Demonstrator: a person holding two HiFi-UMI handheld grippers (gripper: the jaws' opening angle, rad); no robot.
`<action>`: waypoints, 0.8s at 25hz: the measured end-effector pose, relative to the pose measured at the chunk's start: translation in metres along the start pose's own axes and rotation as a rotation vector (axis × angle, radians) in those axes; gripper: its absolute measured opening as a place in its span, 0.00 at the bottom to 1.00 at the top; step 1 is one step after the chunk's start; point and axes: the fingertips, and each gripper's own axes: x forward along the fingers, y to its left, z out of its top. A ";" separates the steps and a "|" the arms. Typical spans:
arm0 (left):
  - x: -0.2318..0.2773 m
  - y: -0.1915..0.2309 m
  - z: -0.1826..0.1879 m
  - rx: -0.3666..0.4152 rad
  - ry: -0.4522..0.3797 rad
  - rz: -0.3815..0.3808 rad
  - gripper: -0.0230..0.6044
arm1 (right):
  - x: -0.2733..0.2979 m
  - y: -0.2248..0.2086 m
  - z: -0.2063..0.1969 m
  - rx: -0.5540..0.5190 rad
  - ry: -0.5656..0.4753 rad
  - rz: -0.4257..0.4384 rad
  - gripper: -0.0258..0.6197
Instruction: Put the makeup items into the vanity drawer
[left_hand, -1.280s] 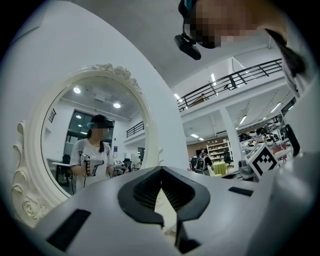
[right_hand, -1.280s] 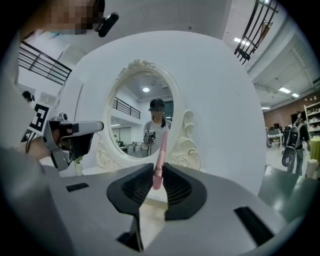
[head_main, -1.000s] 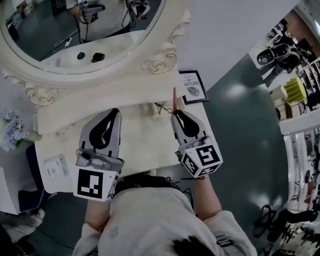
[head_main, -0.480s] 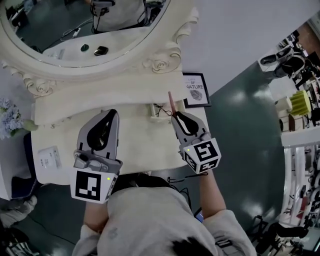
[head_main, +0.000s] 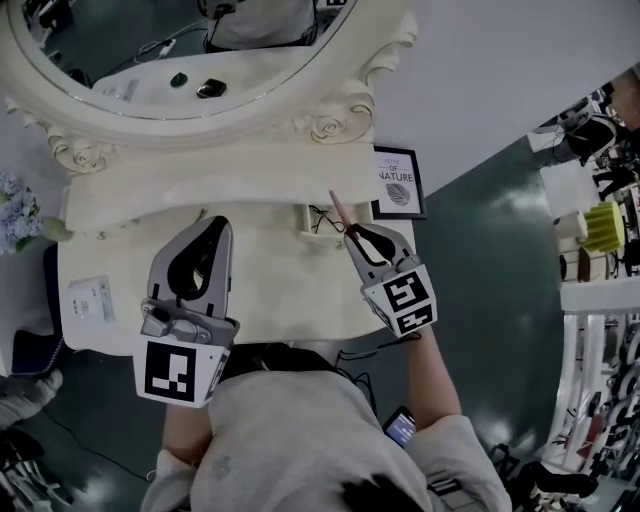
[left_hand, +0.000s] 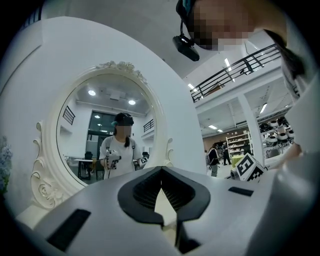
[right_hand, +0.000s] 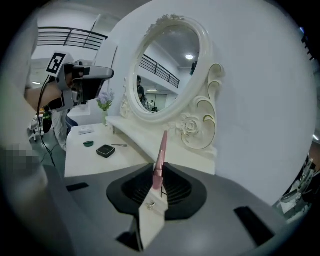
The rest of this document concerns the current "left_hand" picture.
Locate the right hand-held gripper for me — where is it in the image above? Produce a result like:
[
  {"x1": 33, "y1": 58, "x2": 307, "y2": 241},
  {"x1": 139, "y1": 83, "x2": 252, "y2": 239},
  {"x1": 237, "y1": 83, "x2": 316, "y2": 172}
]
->
[{"x1": 229, "y1": 151, "x2": 268, "y2": 183}]

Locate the white goods shelf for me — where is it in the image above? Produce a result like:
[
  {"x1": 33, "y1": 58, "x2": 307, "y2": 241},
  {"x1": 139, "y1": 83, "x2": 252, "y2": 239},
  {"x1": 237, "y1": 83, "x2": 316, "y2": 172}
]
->
[{"x1": 226, "y1": 132, "x2": 252, "y2": 161}]

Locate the group of white robot heads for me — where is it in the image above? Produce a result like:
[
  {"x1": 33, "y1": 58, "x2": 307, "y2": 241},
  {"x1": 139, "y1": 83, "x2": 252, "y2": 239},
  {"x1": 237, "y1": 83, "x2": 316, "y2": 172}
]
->
[{"x1": 258, "y1": 116, "x2": 296, "y2": 151}]

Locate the person's head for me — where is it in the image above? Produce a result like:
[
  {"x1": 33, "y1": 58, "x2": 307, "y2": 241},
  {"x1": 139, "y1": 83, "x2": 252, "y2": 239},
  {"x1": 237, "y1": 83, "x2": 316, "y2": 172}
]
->
[{"x1": 176, "y1": 0, "x2": 266, "y2": 51}]

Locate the person's white shirt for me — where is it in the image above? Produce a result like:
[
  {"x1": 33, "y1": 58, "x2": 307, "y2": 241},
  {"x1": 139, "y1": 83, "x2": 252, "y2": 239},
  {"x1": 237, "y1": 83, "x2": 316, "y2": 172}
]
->
[{"x1": 249, "y1": 62, "x2": 320, "y2": 256}]

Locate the black mezzanine railing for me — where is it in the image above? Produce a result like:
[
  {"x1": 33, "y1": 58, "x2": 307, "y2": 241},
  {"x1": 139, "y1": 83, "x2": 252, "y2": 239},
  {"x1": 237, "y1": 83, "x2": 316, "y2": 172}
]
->
[{"x1": 189, "y1": 43, "x2": 283, "y2": 104}]

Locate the oval mirror with ornate frame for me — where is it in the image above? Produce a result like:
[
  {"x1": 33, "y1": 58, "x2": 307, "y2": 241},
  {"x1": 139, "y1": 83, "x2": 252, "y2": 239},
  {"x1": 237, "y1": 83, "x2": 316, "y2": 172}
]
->
[{"x1": 29, "y1": 60, "x2": 175, "y2": 211}]

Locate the person's right forearm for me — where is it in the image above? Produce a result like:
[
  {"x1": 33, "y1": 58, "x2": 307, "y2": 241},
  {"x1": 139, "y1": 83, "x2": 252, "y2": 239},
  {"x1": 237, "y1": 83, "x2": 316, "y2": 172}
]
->
[{"x1": 281, "y1": 142, "x2": 304, "y2": 162}]

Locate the blue artificial flower bouquet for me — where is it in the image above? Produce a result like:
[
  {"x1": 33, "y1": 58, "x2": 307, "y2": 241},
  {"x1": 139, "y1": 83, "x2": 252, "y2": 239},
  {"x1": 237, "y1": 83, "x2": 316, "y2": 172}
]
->
[{"x1": 0, "y1": 135, "x2": 14, "y2": 197}]

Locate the black head-worn camera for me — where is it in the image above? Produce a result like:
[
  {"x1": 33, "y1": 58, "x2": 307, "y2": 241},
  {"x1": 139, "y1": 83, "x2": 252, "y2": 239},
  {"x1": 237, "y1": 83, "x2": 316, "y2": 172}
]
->
[{"x1": 172, "y1": 34, "x2": 201, "y2": 62}]

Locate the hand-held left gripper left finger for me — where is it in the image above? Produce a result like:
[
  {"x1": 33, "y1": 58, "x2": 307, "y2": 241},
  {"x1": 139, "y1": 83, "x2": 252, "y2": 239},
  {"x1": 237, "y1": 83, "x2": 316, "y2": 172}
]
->
[{"x1": 33, "y1": 165, "x2": 181, "y2": 256}]

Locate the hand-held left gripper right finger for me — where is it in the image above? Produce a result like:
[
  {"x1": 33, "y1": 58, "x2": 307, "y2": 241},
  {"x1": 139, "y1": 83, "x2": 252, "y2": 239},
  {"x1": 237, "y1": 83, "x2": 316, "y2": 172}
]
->
[{"x1": 161, "y1": 165, "x2": 275, "y2": 256}]

